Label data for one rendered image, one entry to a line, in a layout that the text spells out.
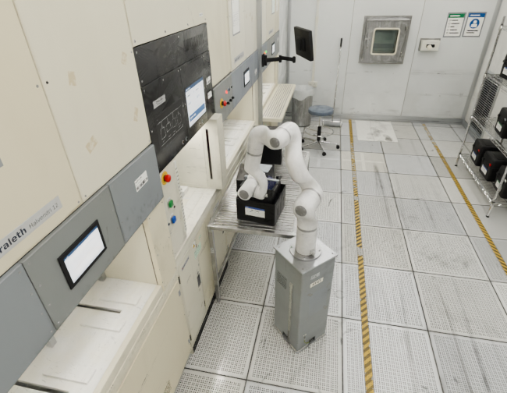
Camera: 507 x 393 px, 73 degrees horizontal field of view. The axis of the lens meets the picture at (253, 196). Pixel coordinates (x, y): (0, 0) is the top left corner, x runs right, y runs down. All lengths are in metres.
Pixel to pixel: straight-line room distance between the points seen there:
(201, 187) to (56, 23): 1.65
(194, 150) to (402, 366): 1.99
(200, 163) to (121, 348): 1.32
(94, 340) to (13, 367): 0.64
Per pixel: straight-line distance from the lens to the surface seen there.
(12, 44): 1.06
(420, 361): 2.75
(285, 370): 2.52
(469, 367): 2.85
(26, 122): 1.06
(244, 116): 3.81
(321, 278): 2.18
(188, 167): 2.52
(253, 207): 2.27
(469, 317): 3.14
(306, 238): 2.00
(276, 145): 1.71
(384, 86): 6.40
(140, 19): 1.57
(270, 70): 5.18
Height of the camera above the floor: 2.16
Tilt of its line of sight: 32 degrees down
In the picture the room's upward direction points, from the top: 2 degrees counter-clockwise
